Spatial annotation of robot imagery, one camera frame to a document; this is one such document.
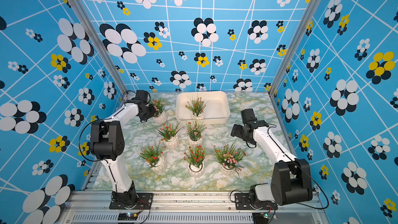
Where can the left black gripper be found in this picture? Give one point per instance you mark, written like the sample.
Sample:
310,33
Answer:
153,112

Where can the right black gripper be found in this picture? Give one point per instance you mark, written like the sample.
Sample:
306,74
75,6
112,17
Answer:
236,131

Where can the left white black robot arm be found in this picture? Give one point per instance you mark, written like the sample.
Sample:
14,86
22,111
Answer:
107,144

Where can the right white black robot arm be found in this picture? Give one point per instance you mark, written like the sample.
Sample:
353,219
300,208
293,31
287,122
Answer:
291,181

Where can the front right pink potted gypsophila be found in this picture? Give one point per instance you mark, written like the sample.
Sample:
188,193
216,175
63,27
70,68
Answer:
229,157

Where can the white plastic storage box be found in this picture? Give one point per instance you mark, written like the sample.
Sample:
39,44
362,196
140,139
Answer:
217,109

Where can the right controller board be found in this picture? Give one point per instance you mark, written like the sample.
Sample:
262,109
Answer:
260,218

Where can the controller board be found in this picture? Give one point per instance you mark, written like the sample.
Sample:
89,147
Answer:
260,218
127,217

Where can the left controller board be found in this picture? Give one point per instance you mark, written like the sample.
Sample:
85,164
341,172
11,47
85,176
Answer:
127,217

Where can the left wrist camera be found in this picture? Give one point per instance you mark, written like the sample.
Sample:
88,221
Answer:
143,95

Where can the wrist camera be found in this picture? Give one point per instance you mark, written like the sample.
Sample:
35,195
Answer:
248,116
143,95

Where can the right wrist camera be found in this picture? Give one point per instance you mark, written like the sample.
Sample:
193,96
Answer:
248,116

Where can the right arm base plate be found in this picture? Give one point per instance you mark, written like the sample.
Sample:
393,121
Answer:
244,201

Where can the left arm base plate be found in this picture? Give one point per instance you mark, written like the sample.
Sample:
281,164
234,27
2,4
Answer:
126,201

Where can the aluminium front rail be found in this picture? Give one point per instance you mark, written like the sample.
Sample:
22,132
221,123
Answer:
185,207

